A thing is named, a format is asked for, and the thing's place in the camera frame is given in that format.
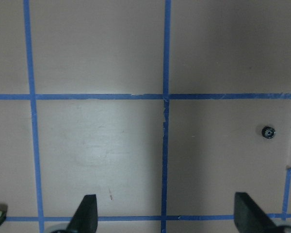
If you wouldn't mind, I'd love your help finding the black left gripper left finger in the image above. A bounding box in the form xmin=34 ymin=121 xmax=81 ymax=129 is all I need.
xmin=66 ymin=194 xmax=98 ymax=233

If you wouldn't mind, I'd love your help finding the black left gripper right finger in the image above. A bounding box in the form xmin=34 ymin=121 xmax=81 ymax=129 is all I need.
xmin=234 ymin=192 xmax=281 ymax=233

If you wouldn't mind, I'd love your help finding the small black bearing gear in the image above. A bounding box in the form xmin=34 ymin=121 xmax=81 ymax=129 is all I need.
xmin=261 ymin=126 xmax=276 ymax=139

